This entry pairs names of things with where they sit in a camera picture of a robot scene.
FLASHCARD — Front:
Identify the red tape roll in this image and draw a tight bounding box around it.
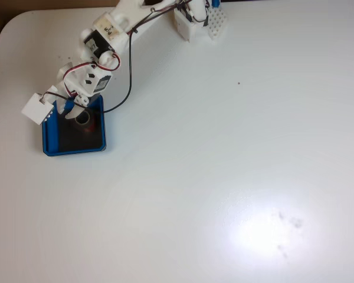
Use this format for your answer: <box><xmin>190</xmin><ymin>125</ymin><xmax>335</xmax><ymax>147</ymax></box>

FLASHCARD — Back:
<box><xmin>74</xmin><ymin>110</ymin><xmax>97</xmax><ymax>134</ymax></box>

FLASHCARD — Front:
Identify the blue box with dark floor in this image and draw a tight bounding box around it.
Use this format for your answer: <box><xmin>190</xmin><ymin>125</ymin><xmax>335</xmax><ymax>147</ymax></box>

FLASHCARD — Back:
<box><xmin>42</xmin><ymin>94</ymin><xmax>107</xmax><ymax>157</ymax></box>

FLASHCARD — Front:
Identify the white perforated plate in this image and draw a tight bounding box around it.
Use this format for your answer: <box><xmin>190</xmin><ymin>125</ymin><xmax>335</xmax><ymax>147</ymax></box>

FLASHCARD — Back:
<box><xmin>207</xmin><ymin>5</ymin><xmax>230</xmax><ymax>42</ymax></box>

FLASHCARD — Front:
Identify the white square camera box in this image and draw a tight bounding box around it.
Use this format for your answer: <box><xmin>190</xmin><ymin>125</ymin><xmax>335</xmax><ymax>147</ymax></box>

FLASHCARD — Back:
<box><xmin>21</xmin><ymin>93</ymin><xmax>55</xmax><ymax>125</ymax></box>

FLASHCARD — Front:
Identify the black cable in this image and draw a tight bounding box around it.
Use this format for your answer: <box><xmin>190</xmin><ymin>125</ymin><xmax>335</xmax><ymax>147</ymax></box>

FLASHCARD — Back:
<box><xmin>85</xmin><ymin>7</ymin><xmax>156</xmax><ymax>114</ymax></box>

